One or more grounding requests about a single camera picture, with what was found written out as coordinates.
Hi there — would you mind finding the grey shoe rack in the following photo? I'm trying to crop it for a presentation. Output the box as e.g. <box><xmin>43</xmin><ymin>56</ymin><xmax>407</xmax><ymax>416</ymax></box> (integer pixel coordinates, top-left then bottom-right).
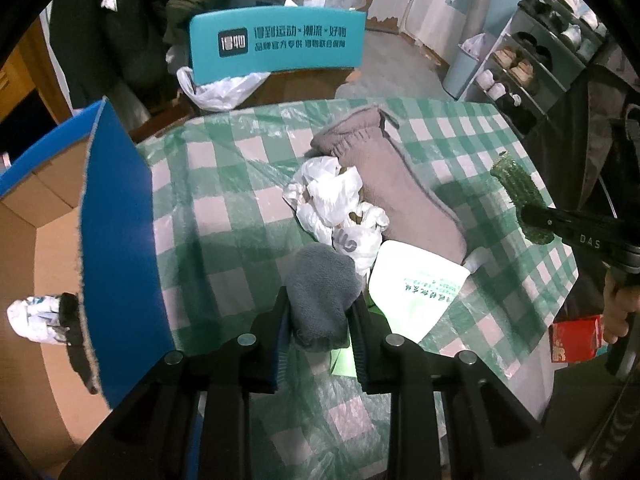
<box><xmin>460</xmin><ymin>0</ymin><xmax>609</xmax><ymax>137</ymax></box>

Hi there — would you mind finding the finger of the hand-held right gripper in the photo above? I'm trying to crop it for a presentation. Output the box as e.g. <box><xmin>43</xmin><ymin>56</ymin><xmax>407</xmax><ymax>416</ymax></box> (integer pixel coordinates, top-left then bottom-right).
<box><xmin>517</xmin><ymin>202</ymin><xmax>568</xmax><ymax>242</ymax></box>

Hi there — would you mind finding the black hanging coat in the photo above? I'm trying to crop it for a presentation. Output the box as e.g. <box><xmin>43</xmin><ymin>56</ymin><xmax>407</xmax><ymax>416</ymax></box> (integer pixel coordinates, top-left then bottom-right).
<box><xmin>50</xmin><ymin>0</ymin><xmax>177</xmax><ymax>111</ymax></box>

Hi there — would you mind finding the light blue trash bin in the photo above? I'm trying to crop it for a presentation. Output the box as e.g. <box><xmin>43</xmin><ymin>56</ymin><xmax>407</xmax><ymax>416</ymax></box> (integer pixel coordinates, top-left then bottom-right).
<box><xmin>442</xmin><ymin>50</ymin><xmax>484</xmax><ymax>102</ymax></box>

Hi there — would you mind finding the wooden wardrobe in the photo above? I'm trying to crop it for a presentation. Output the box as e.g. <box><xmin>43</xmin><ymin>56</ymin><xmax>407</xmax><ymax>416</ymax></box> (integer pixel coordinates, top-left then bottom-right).
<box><xmin>0</xmin><ymin>15</ymin><xmax>74</xmax><ymax>162</ymax></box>

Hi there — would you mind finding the blue-rimmed cardboard shoebox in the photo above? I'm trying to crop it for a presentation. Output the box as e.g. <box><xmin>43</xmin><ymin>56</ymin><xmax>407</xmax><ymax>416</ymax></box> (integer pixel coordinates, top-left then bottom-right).
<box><xmin>0</xmin><ymin>97</ymin><xmax>177</xmax><ymax>480</ymax></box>

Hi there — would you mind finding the pale green spout pouch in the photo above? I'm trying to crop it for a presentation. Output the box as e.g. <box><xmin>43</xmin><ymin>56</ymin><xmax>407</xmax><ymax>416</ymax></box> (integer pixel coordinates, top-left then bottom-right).
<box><xmin>335</xmin><ymin>240</ymin><xmax>494</xmax><ymax>379</ymax></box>

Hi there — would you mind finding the person's right hand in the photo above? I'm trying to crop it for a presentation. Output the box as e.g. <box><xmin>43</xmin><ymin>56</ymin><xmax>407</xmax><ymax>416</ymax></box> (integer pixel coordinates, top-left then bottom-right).
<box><xmin>602</xmin><ymin>269</ymin><xmax>637</xmax><ymax>346</ymax></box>

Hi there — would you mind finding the group of assorted shoes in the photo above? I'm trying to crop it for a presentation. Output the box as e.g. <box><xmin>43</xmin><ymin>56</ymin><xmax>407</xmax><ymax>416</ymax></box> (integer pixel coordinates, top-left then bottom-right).
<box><xmin>475</xmin><ymin>0</ymin><xmax>601</xmax><ymax>121</ymax></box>

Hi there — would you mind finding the white door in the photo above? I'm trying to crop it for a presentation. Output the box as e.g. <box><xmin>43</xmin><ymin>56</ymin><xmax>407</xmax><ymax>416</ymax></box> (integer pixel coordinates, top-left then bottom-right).
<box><xmin>400</xmin><ymin>0</ymin><xmax>497</xmax><ymax>62</ymax></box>

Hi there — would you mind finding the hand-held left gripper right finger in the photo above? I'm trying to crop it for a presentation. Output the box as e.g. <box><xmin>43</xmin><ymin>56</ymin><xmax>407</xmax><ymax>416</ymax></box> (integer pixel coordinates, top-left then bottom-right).
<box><xmin>349</xmin><ymin>296</ymin><xmax>582</xmax><ymax>480</ymax></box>

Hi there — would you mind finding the green checkered plastic tablecloth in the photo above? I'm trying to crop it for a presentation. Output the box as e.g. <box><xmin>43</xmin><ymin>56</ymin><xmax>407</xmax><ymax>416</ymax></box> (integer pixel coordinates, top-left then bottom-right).
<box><xmin>135</xmin><ymin>95</ymin><xmax>577</xmax><ymax>480</ymax></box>

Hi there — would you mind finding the white bin liner bag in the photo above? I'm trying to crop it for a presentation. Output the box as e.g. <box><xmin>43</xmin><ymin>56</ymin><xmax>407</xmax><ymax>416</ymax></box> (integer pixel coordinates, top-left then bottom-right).
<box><xmin>457</xmin><ymin>34</ymin><xmax>489</xmax><ymax>59</ymax></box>

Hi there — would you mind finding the teal printed box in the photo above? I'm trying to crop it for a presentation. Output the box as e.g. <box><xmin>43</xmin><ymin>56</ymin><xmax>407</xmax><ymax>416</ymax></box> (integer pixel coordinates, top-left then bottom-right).
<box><xmin>187</xmin><ymin>6</ymin><xmax>362</xmax><ymax>86</ymax></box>

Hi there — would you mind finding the grey knit sock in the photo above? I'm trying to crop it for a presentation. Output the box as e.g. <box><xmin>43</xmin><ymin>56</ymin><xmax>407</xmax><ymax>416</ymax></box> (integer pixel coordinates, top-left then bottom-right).
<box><xmin>285</xmin><ymin>244</ymin><xmax>364</xmax><ymax>354</ymax></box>

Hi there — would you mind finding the brown-grey sock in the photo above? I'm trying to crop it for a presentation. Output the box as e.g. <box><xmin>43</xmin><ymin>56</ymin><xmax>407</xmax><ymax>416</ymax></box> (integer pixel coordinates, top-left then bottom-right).
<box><xmin>310</xmin><ymin>104</ymin><xmax>469</xmax><ymax>266</ymax></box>

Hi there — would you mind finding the black sock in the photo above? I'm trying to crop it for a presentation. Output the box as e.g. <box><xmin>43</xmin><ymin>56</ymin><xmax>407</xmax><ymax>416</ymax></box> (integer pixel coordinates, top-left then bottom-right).
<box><xmin>57</xmin><ymin>292</ymin><xmax>101</xmax><ymax>396</ymax></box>

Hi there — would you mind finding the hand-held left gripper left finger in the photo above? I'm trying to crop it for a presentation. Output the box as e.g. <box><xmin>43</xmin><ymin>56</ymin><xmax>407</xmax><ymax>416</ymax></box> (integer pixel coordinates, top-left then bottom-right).
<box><xmin>57</xmin><ymin>285</ymin><xmax>296</xmax><ymax>480</ymax></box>

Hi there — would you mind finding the red packet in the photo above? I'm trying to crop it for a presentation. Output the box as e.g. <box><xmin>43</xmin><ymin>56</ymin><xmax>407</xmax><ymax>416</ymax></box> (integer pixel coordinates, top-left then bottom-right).
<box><xmin>548</xmin><ymin>314</ymin><xmax>609</xmax><ymax>365</ymax></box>

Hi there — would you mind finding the white plastic bag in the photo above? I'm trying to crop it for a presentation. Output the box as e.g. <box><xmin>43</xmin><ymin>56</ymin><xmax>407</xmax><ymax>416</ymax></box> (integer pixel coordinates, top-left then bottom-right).
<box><xmin>282</xmin><ymin>156</ymin><xmax>392</xmax><ymax>277</ymax></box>
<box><xmin>176</xmin><ymin>66</ymin><xmax>272</xmax><ymax>113</ymax></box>

